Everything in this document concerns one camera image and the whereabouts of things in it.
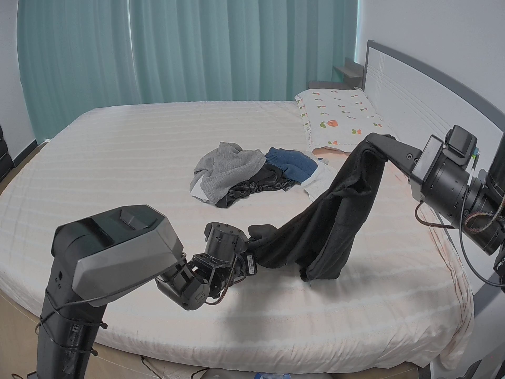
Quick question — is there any white printed pillow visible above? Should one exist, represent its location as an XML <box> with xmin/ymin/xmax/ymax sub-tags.
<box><xmin>295</xmin><ymin>88</ymin><xmax>389</xmax><ymax>149</ymax></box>

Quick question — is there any bed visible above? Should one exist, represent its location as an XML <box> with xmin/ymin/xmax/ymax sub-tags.
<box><xmin>0</xmin><ymin>40</ymin><xmax>505</xmax><ymax>379</ymax></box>

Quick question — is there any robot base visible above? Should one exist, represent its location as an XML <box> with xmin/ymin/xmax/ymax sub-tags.
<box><xmin>205</xmin><ymin>367</ymin><xmax>332</xmax><ymax>379</ymax></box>

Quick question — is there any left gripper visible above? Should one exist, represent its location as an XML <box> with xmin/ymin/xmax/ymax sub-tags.
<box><xmin>227</xmin><ymin>249</ymin><xmax>260</xmax><ymax>287</ymax></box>

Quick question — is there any black cable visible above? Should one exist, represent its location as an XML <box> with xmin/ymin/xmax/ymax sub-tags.
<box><xmin>36</xmin><ymin>251</ymin><xmax>186</xmax><ymax>336</ymax></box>
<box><xmin>414</xmin><ymin>204</ymin><xmax>505</xmax><ymax>291</ymax></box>

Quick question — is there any grey bedside table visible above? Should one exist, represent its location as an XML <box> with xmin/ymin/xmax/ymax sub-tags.
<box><xmin>308</xmin><ymin>58</ymin><xmax>365</xmax><ymax>92</ymax></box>

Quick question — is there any blue-green curtain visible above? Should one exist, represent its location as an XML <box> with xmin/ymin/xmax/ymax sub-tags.
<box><xmin>18</xmin><ymin>0</ymin><xmax>135</xmax><ymax>141</ymax></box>
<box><xmin>128</xmin><ymin>0</ymin><xmax>360</xmax><ymax>103</ymax></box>

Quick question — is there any black chest of drawers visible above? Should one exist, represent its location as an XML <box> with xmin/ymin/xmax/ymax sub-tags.
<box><xmin>0</xmin><ymin>125</ymin><xmax>16</xmax><ymax>182</ymax></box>

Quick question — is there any black T-shirt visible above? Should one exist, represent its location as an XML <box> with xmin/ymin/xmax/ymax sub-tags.
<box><xmin>248</xmin><ymin>134</ymin><xmax>397</xmax><ymax>293</ymax></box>

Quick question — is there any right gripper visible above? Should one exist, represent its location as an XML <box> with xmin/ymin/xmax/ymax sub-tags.
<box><xmin>369</xmin><ymin>133</ymin><xmax>480</xmax><ymax>229</ymax></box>

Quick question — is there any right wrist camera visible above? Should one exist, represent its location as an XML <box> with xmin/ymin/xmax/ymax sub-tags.
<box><xmin>445</xmin><ymin>125</ymin><xmax>480</xmax><ymax>161</ymax></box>

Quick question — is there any pile of clothes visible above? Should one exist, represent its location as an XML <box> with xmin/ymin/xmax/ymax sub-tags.
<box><xmin>189</xmin><ymin>141</ymin><xmax>337</xmax><ymax>209</ymax></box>

